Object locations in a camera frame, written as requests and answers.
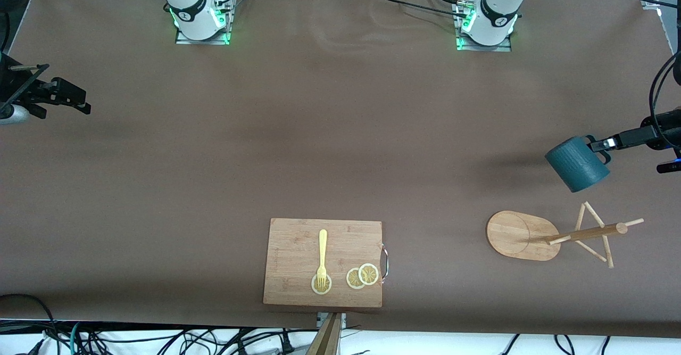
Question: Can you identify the teal cup yellow inside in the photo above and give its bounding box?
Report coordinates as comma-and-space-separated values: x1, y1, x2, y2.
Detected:
545, 136, 612, 193

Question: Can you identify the wooden mug rack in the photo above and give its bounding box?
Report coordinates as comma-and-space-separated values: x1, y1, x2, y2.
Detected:
486, 201, 645, 269

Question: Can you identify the brown table cover sheet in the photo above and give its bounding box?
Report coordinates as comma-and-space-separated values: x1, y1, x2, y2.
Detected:
0, 0, 681, 340

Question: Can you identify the bamboo cutting board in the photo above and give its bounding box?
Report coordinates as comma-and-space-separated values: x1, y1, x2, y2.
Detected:
263, 218, 384, 309

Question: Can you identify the yellow plastic fork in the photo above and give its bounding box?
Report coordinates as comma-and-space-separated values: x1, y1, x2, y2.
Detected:
316, 229, 328, 290

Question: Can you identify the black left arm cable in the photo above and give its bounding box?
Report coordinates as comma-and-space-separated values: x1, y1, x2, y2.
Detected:
648, 51, 681, 137

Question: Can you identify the thick black cable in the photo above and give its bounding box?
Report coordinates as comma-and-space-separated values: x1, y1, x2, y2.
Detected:
0, 294, 58, 355

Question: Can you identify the teal cable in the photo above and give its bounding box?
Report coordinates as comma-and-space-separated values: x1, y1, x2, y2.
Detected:
69, 322, 86, 355

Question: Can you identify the wooden camera post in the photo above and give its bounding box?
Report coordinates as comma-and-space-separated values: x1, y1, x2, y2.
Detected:
306, 312, 346, 355

